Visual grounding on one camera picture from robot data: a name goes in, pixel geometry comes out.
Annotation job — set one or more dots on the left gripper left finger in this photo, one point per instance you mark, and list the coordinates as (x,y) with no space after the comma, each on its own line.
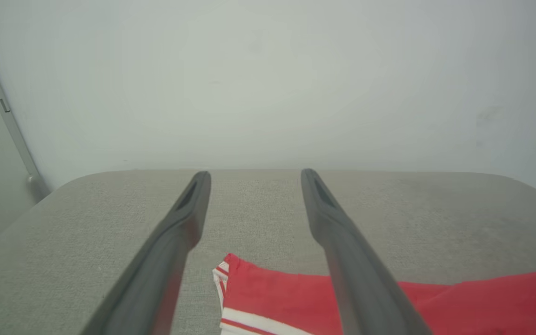
(156,279)

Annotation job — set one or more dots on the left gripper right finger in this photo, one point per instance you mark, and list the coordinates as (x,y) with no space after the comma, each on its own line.
(365,288)

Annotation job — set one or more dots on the red Bulls basketball jersey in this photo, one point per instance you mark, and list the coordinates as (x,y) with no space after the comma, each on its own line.
(286,298)

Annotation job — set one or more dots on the grey wall corner pole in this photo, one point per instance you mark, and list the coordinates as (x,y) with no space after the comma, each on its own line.
(16,139)

